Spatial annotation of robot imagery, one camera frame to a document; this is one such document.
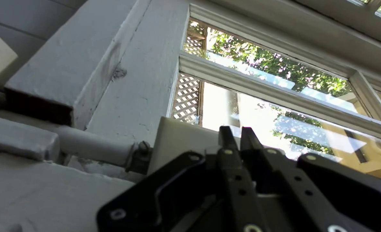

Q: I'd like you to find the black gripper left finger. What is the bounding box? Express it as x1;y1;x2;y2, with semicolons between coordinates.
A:
96;125;270;232

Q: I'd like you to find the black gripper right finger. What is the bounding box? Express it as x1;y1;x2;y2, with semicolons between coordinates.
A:
239;125;381;232

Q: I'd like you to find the narrow white framed window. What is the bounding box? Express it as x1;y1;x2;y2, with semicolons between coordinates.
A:
168;0;381;174

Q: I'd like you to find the white painted conduit pipe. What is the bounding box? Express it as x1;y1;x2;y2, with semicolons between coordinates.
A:
54;124;136;167

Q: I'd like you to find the white painted conduit box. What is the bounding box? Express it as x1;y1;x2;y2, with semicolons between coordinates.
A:
0;111;61;164

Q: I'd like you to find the white lattice panel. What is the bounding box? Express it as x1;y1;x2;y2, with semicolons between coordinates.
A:
169;21;209;126

